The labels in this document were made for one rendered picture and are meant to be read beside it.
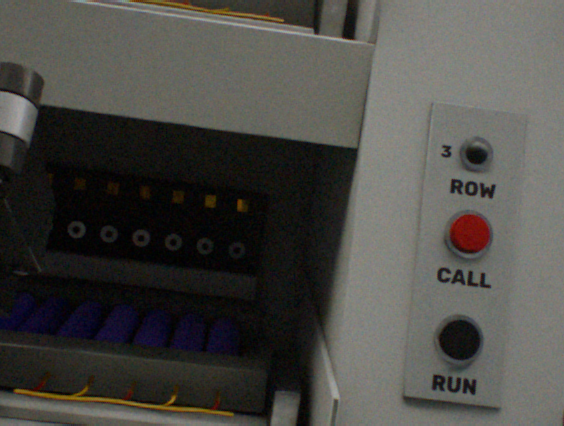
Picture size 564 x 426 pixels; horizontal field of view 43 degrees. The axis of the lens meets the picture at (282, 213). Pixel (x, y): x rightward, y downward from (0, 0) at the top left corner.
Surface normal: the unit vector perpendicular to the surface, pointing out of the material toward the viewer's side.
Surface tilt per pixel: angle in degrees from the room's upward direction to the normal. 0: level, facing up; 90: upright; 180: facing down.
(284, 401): 107
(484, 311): 90
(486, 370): 90
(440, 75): 90
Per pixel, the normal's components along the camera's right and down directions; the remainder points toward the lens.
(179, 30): 0.03, 0.18
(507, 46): 0.07, -0.11
